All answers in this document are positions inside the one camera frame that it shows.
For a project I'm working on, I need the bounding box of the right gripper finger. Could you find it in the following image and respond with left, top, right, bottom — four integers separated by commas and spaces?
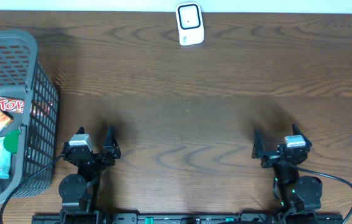
292, 123, 312, 147
251, 129, 265, 159

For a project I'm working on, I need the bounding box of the green lid white jar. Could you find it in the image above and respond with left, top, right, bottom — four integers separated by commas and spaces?
3, 129, 21, 154

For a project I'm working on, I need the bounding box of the red Top chocolate bar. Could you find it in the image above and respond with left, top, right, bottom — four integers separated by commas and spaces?
0, 96, 53, 116

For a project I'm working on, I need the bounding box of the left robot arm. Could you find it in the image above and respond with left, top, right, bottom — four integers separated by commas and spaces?
59, 126, 121, 224

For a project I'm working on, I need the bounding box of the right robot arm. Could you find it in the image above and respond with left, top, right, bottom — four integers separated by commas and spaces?
252, 124, 323, 224

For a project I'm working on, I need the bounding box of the white barcode scanner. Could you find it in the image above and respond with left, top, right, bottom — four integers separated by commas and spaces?
175, 2, 204, 46

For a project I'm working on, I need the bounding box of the grey plastic shopping basket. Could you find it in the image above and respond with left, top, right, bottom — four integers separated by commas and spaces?
0, 30, 59, 205

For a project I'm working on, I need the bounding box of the black mounting rail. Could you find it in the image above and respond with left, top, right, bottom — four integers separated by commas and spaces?
31, 212, 345, 224

